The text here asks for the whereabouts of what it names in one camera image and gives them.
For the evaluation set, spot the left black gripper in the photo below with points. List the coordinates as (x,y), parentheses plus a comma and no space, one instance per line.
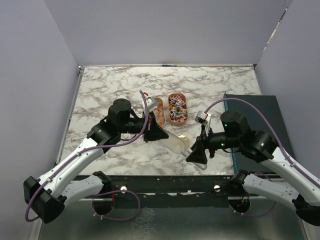
(153,131)

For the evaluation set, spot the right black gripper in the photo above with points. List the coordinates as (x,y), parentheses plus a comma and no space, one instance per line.
(198,154)

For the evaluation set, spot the pink tray of gummy candies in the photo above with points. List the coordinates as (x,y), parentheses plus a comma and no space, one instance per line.
(159,112)

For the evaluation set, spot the clear plastic scoop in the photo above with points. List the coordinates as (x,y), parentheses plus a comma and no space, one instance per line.
(174,144)

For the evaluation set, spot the pink tray of lollipops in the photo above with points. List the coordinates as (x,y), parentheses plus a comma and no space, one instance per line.
(177,109)

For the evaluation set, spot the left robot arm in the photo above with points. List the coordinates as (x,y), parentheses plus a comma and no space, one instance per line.
(49,194)

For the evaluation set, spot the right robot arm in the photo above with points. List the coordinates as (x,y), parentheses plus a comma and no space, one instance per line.
(302,193)

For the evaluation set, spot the clear glass jar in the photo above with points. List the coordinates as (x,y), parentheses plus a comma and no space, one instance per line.
(159,148)

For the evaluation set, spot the gold jar lid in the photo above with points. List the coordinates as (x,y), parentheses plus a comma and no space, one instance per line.
(185,140)

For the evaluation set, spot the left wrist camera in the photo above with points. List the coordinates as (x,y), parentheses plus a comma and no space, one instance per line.
(152,104)

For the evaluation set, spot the blue network switch box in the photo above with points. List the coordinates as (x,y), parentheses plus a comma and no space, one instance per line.
(268,106)

